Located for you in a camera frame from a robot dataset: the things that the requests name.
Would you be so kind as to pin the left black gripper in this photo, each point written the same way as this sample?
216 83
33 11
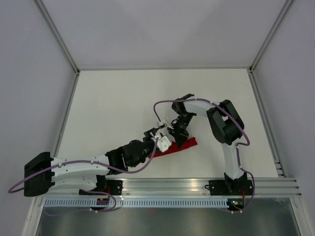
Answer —
150 133

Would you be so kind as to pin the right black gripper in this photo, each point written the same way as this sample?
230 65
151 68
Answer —
180 136

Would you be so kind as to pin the red cloth napkin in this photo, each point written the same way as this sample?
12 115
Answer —
174 149

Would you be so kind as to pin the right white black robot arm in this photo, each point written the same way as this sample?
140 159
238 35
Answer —
226 126

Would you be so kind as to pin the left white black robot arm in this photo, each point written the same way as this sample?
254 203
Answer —
45 174

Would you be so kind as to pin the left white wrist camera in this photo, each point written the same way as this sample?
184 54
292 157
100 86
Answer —
162 142

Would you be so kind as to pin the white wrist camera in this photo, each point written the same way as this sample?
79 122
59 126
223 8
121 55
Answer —
164 123
162 142

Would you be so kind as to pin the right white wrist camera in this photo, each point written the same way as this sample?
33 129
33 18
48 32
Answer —
164 123

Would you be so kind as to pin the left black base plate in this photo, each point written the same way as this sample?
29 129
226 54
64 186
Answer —
113 187

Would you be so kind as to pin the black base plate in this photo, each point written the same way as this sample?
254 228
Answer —
219 188
113 187

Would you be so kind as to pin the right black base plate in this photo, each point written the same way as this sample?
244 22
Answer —
219 188

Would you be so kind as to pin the white slotted cable duct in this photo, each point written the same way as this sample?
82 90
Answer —
138 202

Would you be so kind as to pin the aluminium front rail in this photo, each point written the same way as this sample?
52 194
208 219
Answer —
275 187

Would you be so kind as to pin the aluminium frame right post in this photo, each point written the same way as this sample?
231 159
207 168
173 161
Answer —
271 33

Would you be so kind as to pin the aluminium frame post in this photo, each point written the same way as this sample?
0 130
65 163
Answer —
56 34
271 33

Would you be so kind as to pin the aluminium frame left post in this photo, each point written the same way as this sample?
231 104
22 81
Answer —
56 34

